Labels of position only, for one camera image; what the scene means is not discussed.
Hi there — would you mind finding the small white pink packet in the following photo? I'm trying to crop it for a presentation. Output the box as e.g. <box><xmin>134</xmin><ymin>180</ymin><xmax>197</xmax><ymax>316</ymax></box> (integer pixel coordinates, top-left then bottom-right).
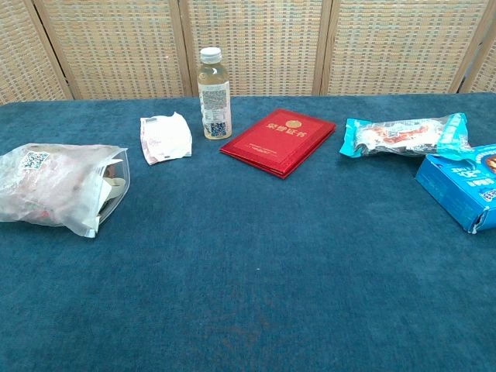
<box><xmin>139</xmin><ymin>111</ymin><xmax>194</xmax><ymax>167</ymax></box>

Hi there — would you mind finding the blue cookie box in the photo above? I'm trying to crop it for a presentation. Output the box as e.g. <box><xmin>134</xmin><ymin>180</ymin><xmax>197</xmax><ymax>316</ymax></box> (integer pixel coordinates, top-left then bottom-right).
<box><xmin>414</xmin><ymin>143</ymin><xmax>496</xmax><ymax>235</ymax></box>

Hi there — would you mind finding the red certificate folder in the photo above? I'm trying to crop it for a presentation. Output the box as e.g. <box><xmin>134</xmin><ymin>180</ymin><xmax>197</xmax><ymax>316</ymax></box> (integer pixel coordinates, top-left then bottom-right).
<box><xmin>219</xmin><ymin>108</ymin><xmax>337</xmax><ymax>181</ymax></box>

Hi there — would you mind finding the woven folding screen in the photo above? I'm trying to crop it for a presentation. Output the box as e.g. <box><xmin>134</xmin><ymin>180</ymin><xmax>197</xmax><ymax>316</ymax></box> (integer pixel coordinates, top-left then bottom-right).
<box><xmin>0</xmin><ymin>0</ymin><xmax>496</xmax><ymax>106</ymax></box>

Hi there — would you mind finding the clear bottle yellow drink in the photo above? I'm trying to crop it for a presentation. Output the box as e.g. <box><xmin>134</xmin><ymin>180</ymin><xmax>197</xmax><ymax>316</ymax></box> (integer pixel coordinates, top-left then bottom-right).
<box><xmin>197</xmin><ymin>46</ymin><xmax>233</xmax><ymax>142</ymax></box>

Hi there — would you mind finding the blue table cloth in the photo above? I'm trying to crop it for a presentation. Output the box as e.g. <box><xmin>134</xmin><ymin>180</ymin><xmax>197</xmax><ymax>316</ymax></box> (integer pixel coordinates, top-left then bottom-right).
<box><xmin>0</xmin><ymin>91</ymin><xmax>496</xmax><ymax>372</ymax></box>

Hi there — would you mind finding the white translucent plastic bag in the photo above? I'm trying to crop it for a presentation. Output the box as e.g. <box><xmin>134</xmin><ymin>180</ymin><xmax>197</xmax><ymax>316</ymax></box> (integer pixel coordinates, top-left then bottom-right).
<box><xmin>0</xmin><ymin>143</ymin><xmax>131</xmax><ymax>239</ymax></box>

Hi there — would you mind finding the teal snack packet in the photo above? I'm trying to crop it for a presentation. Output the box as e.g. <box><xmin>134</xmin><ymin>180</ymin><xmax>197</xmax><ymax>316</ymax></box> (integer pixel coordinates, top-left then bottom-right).
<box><xmin>339</xmin><ymin>112</ymin><xmax>476</xmax><ymax>160</ymax></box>

